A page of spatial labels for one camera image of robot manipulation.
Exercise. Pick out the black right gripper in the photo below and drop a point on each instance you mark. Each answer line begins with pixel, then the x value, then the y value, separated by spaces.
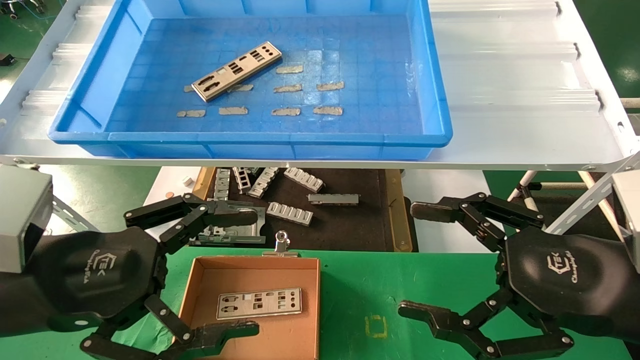
pixel 575 280

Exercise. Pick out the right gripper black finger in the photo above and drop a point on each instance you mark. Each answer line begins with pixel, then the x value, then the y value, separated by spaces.
pixel 435 210
pixel 430 317

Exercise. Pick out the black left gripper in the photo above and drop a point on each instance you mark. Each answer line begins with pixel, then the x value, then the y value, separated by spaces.
pixel 100 270

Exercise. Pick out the brown cardboard box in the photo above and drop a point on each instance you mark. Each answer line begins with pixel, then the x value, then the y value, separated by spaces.
pixel 292 277

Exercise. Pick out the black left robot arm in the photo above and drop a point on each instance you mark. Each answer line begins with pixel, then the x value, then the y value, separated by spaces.
pixel 20 305

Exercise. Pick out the black wooden-framed tray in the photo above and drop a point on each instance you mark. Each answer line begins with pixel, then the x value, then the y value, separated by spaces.
pixel 350 225

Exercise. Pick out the blue plastic tray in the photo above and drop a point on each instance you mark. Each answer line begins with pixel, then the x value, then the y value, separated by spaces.
pixel 350 50

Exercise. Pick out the small black floor box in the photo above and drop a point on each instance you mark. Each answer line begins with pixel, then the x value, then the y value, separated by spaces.
pixel 6 60

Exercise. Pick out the large flat grey metal plate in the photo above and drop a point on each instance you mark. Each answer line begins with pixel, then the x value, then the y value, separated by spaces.
pixel 240 236

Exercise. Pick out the silver binder clip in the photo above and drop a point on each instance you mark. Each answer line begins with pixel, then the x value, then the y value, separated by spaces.
pixel 282 246

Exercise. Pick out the beige diagonal pole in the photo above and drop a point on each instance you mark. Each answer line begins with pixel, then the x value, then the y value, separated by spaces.
pixel 612 223

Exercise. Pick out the green table mat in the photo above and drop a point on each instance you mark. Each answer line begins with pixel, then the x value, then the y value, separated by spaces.
pixel 360 280

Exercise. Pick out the white slotted angle brace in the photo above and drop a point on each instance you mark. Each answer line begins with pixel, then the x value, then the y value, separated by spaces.
pixel 590 198
pixel 70 215

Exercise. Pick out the white pipe storage rack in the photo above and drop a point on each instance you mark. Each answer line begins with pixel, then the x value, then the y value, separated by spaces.
pixel 520 189

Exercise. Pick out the small white cube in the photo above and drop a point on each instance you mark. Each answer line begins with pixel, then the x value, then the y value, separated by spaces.
pixel 187 180

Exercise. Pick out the long grey metal bar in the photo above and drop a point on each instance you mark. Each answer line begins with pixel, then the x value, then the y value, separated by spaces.
pixel 333 199

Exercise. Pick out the white corrugated shelf board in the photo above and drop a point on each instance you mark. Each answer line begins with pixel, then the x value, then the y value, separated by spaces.
pixel 500 100

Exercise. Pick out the white horizontal pipe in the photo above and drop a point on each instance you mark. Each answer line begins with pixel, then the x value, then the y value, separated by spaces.
pixel 631 102

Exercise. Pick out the office chair wheel base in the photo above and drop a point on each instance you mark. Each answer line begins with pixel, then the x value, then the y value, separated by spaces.
pixel 25 6

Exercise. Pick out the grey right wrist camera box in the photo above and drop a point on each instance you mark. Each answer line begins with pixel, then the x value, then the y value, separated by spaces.
pixel 627 215

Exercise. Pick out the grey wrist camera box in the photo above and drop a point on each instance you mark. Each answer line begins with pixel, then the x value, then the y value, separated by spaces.
pixel 22 215
pixel 627 215

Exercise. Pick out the slotted grey metal bracket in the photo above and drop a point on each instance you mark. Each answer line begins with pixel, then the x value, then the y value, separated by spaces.
pixel 222 184
pixel 241 179
pixel 264 182

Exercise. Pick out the ribbed grey metal bracket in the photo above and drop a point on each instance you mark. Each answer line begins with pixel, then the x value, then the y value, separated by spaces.
pixel 304 179
pixel 290 213

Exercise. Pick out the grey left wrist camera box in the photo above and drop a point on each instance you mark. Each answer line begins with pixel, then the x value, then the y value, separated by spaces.
pixel 22 215

